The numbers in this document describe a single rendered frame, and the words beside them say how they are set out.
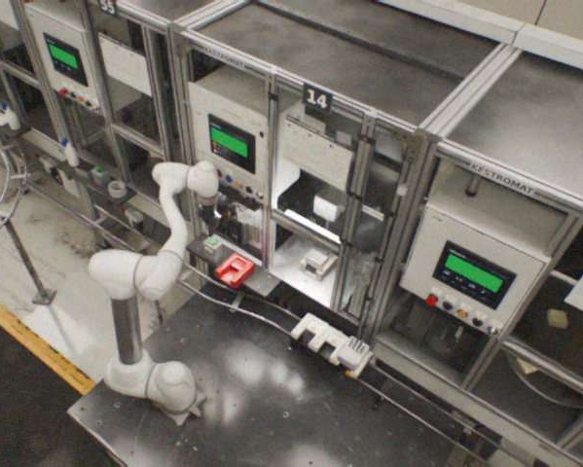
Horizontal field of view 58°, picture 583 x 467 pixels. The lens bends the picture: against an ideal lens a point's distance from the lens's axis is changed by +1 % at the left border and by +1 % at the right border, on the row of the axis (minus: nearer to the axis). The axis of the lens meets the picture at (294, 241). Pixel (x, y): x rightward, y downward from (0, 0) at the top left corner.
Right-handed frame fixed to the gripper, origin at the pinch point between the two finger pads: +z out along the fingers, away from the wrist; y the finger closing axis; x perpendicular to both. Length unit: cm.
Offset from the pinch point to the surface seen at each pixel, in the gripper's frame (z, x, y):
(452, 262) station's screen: -50, -7, -111
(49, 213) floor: 112, -10, 188
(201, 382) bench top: 44, 49, -34
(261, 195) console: -31.0, -8.9, -24.0
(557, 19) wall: 2, -369, -62
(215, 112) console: -63, -9, 1
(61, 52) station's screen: -56, -7, 98
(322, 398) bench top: 44, 20, -85
